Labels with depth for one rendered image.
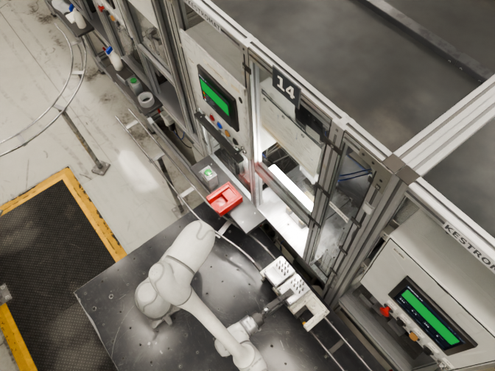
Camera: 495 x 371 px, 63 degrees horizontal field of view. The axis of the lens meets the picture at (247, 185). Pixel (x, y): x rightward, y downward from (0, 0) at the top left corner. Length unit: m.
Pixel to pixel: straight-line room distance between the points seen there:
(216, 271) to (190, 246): 0.81
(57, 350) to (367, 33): 2.75
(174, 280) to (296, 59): 0.88
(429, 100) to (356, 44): 0.29
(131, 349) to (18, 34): 3.85
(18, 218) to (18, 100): 1.31
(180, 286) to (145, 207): 1.87
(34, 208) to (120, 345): 1.73
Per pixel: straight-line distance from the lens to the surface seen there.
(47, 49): 4.94
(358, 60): 1.32
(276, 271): 2.07
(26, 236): 3.65
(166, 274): 1.52
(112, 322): 2.41
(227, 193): 2.23
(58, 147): 4.00
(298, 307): 2.08
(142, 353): 2.33
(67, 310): 3.28
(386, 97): 1.24
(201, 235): 1.58
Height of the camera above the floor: 2.90
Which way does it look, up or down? 61 degrees down
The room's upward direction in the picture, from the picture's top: 5 degrees counter-clockwise
